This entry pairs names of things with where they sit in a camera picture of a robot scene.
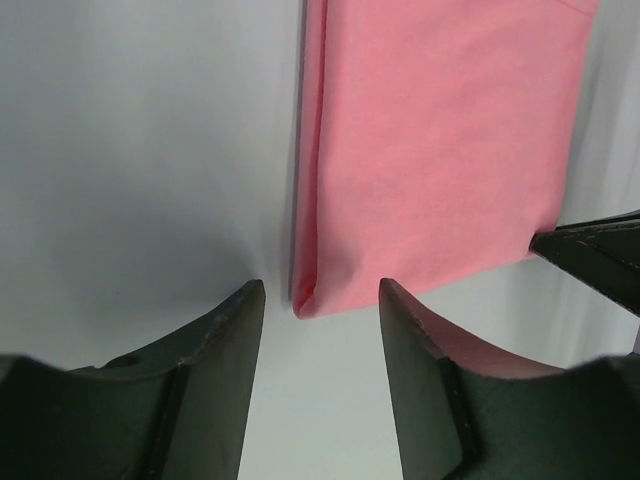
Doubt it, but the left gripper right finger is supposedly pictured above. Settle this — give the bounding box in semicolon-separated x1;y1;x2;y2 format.
379;279;639;479

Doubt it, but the pink t shirt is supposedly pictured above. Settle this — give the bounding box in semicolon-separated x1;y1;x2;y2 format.
291;1;598;319

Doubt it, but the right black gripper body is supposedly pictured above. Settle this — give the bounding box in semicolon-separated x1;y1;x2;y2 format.
529;211;639;315

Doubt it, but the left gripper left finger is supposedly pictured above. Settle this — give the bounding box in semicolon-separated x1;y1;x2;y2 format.
1;280;265;479

